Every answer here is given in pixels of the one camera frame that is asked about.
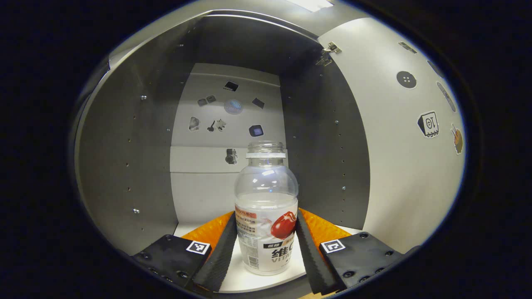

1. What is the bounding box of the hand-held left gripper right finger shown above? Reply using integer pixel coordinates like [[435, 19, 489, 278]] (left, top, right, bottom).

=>
[[294, 208, 406, 295]]

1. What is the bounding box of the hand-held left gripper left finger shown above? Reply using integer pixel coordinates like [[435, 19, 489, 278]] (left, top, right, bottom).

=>
[[132, 211, 238, 293]]

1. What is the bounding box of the clear bottle white label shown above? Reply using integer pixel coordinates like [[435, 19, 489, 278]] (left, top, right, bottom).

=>
[[234, 141, 299, 276]]

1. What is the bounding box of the light grey cabinet door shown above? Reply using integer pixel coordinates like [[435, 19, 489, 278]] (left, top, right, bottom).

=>
[[318, 17, 466, 254]]

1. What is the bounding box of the grey cabinet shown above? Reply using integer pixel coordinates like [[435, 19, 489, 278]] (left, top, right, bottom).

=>
[[75, 8, 370, 293]]

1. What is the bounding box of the white cabinet shelf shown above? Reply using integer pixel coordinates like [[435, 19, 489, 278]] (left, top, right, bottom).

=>
[[172, 222, 364, 293]]

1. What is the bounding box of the metal cabinet hinge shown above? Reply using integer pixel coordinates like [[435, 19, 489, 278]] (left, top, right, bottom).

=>
[[315, 41, 342, 67]]

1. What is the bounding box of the ceiling light panel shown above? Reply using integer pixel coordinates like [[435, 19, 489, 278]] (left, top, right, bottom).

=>
[[287, 0, 335, 12]]

